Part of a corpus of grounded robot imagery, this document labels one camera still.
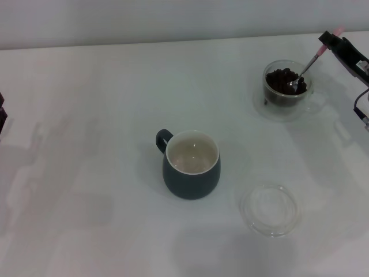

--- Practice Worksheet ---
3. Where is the pink handled metal spoon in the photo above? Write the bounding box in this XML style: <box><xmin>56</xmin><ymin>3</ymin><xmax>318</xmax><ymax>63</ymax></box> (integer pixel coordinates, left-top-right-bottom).
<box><xmin>286</xmin><ymin>26</ymin><xmax>345</xmax><ymax>95</ymax></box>

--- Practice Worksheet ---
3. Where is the dark teal ceramic mug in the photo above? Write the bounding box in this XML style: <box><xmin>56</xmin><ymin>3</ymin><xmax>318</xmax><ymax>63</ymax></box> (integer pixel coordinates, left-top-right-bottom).
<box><xmin>155</xmin><ymin>128</ymin><xmax>223</xmax><ymax>201</ymax></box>

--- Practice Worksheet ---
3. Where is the clear glass cup with handle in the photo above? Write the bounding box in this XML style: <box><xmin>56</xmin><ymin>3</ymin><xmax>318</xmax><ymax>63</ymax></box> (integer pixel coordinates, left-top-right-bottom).
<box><xmin>261</xmin><ymin>59</ymin><xmax>326</xmax><ymax>114</ymax></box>

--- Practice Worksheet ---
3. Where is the clear glass saucer dish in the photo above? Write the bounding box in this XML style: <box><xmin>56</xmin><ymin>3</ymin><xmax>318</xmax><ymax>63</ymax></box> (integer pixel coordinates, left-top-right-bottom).
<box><xmin>240</xmin><ymin>182</ymin><xmax>299</xmax><ymax>238</ymax></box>

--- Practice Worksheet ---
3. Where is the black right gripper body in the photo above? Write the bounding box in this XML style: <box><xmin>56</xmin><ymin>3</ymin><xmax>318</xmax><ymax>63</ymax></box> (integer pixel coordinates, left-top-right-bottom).
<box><xmin>352</xmin><ymin>53</ymin><xmax>369</xmax><ymax>88</ymax></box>

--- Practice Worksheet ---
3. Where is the coffee bean pile in glass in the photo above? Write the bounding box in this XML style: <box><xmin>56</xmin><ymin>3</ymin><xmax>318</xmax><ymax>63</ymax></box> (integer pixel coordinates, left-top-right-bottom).
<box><xmin>265</xmin><ymin>68</ymin><xmax>308</xmax><ymax>96</ymax></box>

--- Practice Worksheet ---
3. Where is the dark right gripper cable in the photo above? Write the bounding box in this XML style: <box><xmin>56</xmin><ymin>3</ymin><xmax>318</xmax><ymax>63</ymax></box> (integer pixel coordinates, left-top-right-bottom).
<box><xmin>353</xmin><ymin>89</ymin><xmax>369</xmax><ymax>128</ymax></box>

